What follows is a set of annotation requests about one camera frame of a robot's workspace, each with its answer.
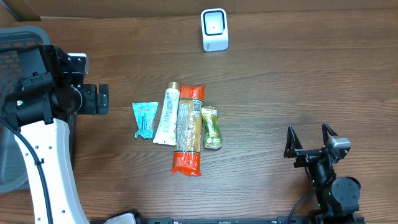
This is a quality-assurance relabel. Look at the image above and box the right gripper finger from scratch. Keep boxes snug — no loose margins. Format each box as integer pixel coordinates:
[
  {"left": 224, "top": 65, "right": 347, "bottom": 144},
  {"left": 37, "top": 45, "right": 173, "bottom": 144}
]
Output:
[
  {"left": 284, "top": 126, "right": 302, "bottom": 156},
  {"left": 322, "top": 123, "right": 337, "bottom": 145}
]

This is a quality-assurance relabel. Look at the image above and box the white tube gold cap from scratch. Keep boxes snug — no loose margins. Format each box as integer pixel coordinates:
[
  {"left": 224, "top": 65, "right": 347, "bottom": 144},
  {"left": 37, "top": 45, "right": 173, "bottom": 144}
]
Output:
[{"left": 153, "top": 82, "right": 180, "bottom": 146}]

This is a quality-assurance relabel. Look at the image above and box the brown cardboard backdrop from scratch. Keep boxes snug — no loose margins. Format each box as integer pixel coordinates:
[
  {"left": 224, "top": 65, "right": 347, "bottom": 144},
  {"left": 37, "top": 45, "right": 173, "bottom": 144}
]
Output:
[{"left": 1, "top": 0, "right": 397, "bottom": 21}]

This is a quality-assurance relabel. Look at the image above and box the orange spaghetti packet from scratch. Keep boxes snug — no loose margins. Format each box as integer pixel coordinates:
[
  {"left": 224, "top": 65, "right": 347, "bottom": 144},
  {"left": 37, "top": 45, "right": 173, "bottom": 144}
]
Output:
[{"left": 171, "top": 83, "right": 205, "bottom": 176}]

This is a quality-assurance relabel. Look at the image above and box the white barcode scanner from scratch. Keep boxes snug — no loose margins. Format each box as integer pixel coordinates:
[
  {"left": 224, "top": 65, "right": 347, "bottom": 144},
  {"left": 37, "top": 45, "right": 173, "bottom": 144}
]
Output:
[{"left": 200, "top": 8, "right": 229, "bottom": 52}]

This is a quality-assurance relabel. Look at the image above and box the green snack pouch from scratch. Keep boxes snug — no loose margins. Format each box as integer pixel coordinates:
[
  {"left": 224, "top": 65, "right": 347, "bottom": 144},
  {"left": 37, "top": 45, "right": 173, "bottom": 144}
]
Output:
[{"left": 201, "top": 106, "right": 223, "bottom": 150}]

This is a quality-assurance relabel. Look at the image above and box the grey plastic shopping basket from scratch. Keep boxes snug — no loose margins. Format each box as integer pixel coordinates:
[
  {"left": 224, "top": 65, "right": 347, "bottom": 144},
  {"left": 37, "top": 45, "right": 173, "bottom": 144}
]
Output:
[{"left": 0, "top": 25, "right": 77, "bottom": 194}]

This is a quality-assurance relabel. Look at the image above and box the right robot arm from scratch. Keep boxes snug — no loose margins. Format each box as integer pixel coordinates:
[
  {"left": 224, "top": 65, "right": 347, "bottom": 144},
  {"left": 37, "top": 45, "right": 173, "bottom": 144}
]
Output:
[{"left": 284, "top": 123, "right": 366, "bottom": 224}]

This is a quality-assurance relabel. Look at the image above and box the teal snack packet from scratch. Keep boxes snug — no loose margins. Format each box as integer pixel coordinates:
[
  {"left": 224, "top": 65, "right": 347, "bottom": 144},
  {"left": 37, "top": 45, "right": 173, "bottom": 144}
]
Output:
[{"left": 132, "top": 102, "right": 159, "bottom": 139}]

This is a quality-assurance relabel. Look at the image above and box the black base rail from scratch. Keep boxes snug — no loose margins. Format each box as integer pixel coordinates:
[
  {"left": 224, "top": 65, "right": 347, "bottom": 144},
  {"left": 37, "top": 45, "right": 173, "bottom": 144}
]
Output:
[{"left": 89, "top": 216, "right": 366, "bottom": 224}]

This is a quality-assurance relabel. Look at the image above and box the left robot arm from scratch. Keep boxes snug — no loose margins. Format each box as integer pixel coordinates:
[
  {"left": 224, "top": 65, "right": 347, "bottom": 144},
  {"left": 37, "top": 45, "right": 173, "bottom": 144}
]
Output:
[{"left": 1, "top": 45, "right": 109, "bottom": 223}]

